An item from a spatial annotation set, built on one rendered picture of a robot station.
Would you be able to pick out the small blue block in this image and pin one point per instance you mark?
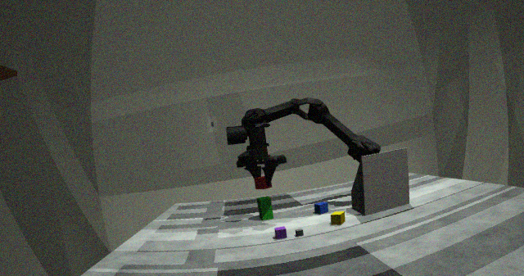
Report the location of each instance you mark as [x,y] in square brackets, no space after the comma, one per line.
[321,208]

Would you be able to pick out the red block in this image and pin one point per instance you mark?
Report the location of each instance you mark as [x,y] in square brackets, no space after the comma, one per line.
[261,184]

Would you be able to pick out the yellow block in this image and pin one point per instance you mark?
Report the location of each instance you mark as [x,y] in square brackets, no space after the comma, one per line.
[338,218]

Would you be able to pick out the purple block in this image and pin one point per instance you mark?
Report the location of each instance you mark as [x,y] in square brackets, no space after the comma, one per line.
[280,232]

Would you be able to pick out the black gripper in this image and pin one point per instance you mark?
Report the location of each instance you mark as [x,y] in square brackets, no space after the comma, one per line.
[270,162]

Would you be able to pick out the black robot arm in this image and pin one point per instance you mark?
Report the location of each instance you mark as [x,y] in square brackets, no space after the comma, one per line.
[255,120]

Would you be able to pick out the green block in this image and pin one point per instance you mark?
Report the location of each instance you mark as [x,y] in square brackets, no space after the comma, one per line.
[266,214]
[264,203]

